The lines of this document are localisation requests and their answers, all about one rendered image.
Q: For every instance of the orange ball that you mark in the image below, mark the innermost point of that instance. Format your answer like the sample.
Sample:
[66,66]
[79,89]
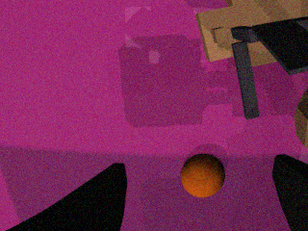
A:
[202,175]

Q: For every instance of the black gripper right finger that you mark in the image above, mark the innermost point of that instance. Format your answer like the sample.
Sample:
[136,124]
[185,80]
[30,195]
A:
[291,180]

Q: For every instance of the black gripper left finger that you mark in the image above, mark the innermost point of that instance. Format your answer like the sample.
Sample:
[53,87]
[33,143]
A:
[97,205]

